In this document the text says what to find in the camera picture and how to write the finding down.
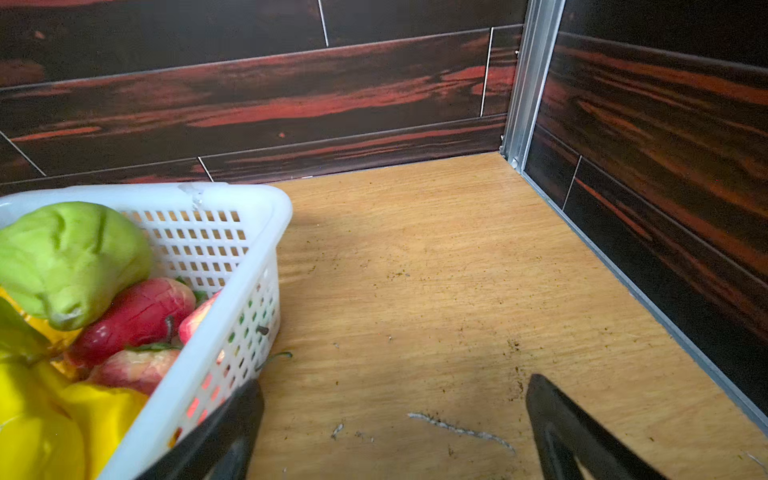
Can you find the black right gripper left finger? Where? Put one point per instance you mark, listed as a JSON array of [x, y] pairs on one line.
[[220, 447]]

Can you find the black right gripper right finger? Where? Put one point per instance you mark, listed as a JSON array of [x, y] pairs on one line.
[[569, 440]]

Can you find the red fake dragon fruit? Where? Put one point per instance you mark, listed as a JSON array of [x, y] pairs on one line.
[[148, 312]]

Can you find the green fake chayote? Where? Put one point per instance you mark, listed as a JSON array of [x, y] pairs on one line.
[[66, 262]]

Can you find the pink fake peach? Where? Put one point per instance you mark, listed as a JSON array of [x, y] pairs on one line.
[[191, 323]]

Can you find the yellow fake bell pepper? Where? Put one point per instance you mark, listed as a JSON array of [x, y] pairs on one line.
[[52, 428]]

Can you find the white plastic perforated basket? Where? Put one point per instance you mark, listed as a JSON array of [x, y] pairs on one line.
[[216, 237]]

